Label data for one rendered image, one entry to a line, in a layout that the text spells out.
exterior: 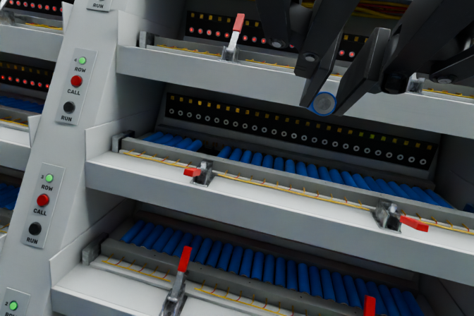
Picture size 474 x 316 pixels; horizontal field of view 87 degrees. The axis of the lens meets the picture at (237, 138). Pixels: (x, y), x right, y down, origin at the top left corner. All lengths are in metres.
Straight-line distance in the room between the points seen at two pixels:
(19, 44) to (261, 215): 0.49
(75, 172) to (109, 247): 0.15
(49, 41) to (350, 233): 0.55
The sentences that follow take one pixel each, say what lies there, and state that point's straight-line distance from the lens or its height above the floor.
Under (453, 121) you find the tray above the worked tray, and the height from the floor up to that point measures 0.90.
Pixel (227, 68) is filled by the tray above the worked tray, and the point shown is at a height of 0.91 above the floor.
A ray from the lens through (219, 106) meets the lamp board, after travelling 0.53.
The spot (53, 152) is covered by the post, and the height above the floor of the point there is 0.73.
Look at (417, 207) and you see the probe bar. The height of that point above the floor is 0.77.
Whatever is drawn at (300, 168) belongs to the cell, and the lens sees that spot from 0.46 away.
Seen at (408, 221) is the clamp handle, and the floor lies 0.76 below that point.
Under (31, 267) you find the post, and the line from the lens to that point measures 0.52.
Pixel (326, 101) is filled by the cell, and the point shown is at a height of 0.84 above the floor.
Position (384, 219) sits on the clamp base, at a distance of 0.40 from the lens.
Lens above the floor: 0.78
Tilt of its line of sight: 5 degrees up
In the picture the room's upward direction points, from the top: 12 degrees clockwise
